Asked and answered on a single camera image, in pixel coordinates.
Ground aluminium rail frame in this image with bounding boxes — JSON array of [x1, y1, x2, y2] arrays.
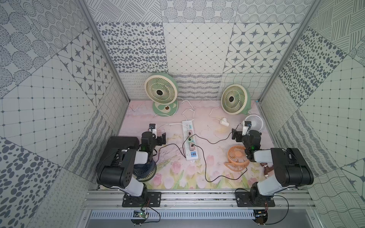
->
[[81, 189, 316, 210]]

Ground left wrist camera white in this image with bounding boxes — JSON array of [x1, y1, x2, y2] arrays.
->
[[149, 123, 157, 138]]

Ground white cable of green fan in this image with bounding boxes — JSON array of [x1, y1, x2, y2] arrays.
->
[[176, 96, 221, 126]]

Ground white cable of face fan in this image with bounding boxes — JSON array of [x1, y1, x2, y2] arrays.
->
[[149, 112, 189, 132]]

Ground right controller board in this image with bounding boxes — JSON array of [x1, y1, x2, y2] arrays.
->
[[253, 210, 268, 225]]

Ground green cream desk fan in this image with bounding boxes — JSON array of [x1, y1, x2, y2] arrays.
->
[[221, 84, 251, 115]]

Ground large green fan with face base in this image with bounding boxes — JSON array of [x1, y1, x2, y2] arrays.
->
[[144, 73, 178, 117]]

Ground small white desk fan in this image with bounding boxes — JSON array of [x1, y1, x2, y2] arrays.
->
[[245, 115, 265, 132]]

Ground left controller board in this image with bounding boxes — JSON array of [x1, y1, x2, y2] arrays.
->
[[131, 211, 149, 225]]

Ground orange handheld fan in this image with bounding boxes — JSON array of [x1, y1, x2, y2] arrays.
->
[[224, 145, 250, 172]]

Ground black cable of white fan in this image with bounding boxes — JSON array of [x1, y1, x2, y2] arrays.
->
[[190, 123, 241, 145]]

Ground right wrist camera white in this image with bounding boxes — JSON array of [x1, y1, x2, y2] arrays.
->
[[242, 121, 252, 135]]

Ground controller board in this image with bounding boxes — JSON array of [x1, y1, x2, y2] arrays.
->
[[131, 211, 149, 225], [253, 210, 268, 225]]

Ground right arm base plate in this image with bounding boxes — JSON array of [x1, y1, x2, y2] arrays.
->
[[234, 190, 275, 208]]

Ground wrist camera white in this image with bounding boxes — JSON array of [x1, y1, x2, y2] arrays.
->
[[149, 123, 157, 138], [242, 121, 252, 135]]

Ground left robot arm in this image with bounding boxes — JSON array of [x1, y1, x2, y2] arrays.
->
[[96, 132, 166, 200]]

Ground dark blue desk fan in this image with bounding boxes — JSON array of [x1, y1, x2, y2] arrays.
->
[[133, 160, 157, 182]]

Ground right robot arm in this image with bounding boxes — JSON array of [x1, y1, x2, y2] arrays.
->
[[232, 129, 314, 200]]

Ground white plug adapter on table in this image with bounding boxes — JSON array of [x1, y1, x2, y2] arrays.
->
[[220, 118, 230, 126]]

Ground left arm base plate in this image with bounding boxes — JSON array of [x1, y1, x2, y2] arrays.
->
[[122, 192, 162, 208]]

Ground black box at left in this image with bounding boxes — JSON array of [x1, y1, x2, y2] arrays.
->
[[103, 136, 139, 157]]

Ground white power strip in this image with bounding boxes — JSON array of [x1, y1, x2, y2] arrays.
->
[[182, 121, 199, 162]]

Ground black cable of orange fan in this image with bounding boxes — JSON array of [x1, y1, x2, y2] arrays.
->
[[192, 144, 248, 183]]

